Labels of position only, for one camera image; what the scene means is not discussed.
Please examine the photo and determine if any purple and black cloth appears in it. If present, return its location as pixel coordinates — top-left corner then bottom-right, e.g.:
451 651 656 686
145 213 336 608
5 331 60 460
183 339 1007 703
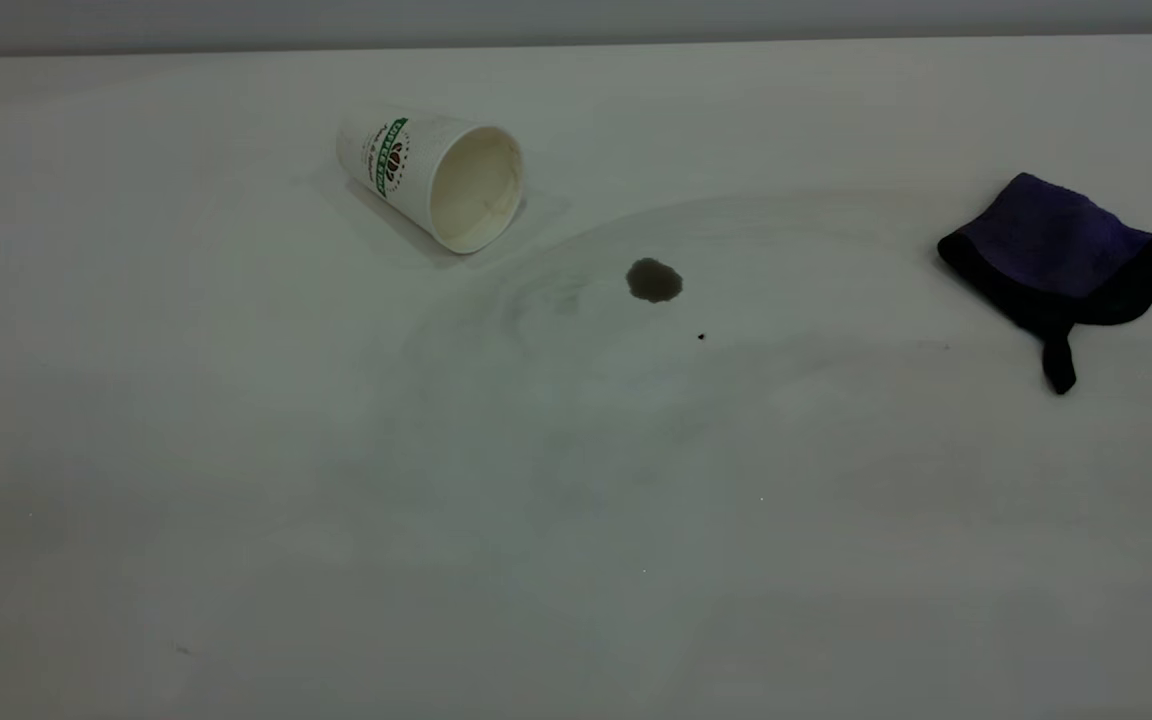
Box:
937 172 1152 396

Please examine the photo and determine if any brown coffee spill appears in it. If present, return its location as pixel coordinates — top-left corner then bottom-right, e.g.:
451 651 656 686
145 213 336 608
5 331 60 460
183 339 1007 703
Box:
626 257 684 304

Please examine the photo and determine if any white paper coffee cup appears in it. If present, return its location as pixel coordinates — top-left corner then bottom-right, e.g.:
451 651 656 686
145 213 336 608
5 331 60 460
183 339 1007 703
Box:
336 105 526 255

